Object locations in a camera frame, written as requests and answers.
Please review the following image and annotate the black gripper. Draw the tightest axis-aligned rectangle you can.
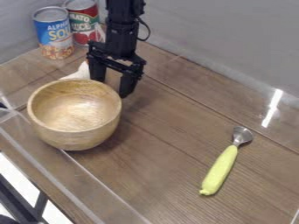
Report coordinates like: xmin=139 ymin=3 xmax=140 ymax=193
xmin=87 ymin=18 xmax=146 ymax=98

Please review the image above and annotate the brown wooden bowl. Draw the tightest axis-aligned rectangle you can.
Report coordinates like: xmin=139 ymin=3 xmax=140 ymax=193
xmin=27 ymin=79 xmax=122 ymax=151

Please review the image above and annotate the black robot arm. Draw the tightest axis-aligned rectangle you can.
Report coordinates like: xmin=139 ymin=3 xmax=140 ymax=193
xmin=87 ymin=0 xmax=151 ymax=98

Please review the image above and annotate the orange and white toy mushroom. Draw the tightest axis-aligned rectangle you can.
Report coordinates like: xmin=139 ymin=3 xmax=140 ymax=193
xmin=62 ymin=61 xmax=90 ymax=80

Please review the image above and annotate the red tomato sauce can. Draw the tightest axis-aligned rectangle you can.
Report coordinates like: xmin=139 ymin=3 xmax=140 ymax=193
xmin=63 ymin=0 xmax=106 ymax=46

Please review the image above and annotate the blue alphabet soup can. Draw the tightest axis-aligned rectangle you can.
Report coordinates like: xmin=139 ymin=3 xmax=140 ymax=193
xmin=32 ymin=6 xmax=75 ymax=60

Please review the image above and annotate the clear acrylic front barrier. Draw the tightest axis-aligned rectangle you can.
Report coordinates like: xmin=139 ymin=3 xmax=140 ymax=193
xmin=0 ymin=95 xmax=154 ymax=224

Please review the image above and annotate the green handled ice cream scoop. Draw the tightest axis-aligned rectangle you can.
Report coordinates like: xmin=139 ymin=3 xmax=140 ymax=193
xmin=199 ymin=126 xmax=254 ymax=196

